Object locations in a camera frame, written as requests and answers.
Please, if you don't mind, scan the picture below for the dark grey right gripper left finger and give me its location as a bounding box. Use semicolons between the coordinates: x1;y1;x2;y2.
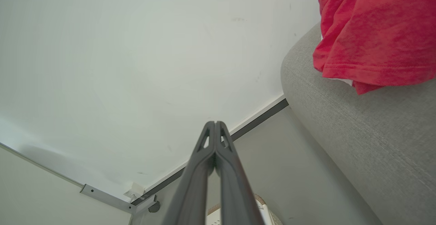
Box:
161;121;216;225

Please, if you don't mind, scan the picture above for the grey metal partition bracket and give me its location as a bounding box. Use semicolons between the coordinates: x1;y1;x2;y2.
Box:
80;183;158;225

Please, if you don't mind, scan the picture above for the red and white garment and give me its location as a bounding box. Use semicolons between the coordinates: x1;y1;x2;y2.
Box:
313;0;436;95

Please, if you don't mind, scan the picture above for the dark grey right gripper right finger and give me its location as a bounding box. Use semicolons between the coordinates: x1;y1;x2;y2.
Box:
215;121;265;225

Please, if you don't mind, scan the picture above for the white partition panel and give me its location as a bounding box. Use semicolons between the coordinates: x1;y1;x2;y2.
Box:
0;143;134;225

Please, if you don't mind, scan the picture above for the dark grey wall baseboard strip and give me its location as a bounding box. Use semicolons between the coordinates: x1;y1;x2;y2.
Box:
131;95;289;206

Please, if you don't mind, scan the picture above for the small white wall box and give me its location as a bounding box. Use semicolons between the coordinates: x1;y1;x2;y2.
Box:
123;182;146;201

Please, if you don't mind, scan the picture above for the grey fabric sofa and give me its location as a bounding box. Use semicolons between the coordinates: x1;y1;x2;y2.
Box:
280;22;436;225

